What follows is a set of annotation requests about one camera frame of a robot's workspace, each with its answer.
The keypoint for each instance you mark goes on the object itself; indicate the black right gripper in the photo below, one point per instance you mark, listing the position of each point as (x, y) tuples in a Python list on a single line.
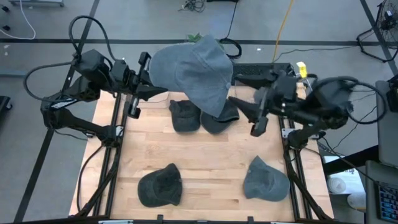
[(280, 90)]

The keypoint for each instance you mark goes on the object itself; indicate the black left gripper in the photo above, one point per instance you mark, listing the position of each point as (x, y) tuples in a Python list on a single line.
[(124, 77)]

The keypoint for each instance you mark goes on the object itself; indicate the dark grey baseball cap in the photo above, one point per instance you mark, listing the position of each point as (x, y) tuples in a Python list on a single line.
[(214, 124), (160, 186), (185, 118)]

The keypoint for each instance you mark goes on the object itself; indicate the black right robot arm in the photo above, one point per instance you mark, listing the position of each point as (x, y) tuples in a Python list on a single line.
[(323, 102)]

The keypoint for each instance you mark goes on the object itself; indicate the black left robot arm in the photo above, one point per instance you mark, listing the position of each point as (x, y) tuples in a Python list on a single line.
[(71, 121)]

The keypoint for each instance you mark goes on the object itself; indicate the clear plastic bin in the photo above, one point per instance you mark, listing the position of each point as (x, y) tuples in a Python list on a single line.
[(155, 104)]

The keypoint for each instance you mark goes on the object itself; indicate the black keyboard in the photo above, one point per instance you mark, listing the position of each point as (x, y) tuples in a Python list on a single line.
[(248, 69)]

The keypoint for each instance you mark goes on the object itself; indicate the yellow tag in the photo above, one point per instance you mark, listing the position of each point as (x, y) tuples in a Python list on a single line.
[(301, 70)]

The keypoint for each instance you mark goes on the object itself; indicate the green leafy potted plant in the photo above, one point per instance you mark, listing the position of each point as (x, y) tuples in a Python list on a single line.
[(193, 38)]

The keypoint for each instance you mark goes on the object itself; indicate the black desk beam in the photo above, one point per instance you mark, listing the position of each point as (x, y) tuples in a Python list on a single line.
[(351, 160)]

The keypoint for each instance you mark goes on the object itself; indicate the white paper cup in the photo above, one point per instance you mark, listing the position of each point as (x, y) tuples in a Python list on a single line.
[(357, 200), (336, 185)]

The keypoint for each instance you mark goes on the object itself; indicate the black table clamp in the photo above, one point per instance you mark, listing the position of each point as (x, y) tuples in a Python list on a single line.
[(250, 219), (160, 218)]

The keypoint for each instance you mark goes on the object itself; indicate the white paper sheet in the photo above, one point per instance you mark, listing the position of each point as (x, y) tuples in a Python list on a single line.
[(348, 182)]

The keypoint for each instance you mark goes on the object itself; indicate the black box device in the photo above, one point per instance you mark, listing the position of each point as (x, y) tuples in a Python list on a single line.
[(393, 96)]

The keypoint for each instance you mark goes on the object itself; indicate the grey cart base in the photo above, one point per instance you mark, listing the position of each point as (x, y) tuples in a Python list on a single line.
[(37, 2)]

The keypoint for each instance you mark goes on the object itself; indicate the black floor object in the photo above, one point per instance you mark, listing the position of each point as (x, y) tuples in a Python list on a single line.
[(4, 102)]

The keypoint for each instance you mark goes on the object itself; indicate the black floor fan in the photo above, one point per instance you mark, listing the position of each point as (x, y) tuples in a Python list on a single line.
[(388, 18)]

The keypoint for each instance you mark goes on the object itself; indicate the keypad with blue keys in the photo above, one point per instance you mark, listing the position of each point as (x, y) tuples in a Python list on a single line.
[(388, 202)]

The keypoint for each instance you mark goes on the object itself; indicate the black frame rail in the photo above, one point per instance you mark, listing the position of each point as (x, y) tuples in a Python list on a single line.
[(117, 161), (292, 186), (303, 186), (107, 161)]

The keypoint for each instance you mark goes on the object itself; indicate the black diagonal frame brace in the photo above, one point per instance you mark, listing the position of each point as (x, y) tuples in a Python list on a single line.
[(315, 202), (96, 194)]

